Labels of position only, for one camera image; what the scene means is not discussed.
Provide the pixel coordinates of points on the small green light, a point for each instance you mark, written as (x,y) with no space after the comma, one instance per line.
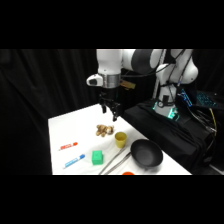
(173,114)

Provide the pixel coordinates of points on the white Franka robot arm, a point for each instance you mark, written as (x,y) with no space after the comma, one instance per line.
(108,63)

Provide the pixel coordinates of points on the brown plush toy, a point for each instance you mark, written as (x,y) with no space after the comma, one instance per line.
(104,130)

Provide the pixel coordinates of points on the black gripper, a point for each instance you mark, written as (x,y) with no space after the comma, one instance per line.
(109,98)

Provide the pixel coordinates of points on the black bowl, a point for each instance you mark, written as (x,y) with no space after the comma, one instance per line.
(146,153)

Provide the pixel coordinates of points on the metal tongs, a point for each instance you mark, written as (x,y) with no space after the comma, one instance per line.
(115,162)

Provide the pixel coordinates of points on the yellow plastic cup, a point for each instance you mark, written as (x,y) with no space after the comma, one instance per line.
(120,139)

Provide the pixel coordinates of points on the blue marker pen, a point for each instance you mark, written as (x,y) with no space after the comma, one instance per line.
(74,161)

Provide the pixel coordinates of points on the red marker pen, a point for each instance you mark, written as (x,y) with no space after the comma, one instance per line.
(68,146)

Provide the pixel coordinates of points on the black curtain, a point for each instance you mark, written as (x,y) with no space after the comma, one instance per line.
(33,93)

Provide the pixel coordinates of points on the orange round object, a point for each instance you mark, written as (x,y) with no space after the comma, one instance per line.
(128,173)

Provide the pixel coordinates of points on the black draped robot stand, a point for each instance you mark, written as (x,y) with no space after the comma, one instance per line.
(160,133)

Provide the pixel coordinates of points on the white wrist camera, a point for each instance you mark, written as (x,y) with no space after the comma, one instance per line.
(94,80)

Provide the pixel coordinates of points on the brown cardboard tag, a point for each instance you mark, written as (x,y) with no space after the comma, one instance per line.
(128,84)

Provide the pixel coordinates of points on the green plastic block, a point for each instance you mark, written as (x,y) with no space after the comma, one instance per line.
(97,157)

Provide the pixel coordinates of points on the blue backlit keyboard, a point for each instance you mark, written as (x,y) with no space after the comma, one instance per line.
(206,99)

